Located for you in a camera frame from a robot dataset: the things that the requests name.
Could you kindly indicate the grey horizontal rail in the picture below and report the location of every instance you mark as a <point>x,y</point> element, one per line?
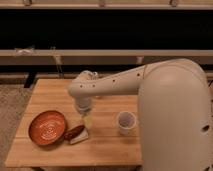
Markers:
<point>54,56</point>

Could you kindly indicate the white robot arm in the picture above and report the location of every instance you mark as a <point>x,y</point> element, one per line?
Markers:
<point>174,111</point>

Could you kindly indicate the white cup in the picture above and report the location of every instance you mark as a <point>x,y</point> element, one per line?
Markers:
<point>126,122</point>

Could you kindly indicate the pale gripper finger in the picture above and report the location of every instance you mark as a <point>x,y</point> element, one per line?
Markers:
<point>87,119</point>

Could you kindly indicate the wooden table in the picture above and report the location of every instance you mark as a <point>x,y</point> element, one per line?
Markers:
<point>101,145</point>

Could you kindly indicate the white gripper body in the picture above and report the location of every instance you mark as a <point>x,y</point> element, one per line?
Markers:
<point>83,105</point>

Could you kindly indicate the orange ceramic bowl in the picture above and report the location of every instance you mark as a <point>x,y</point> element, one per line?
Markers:
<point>47,127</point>

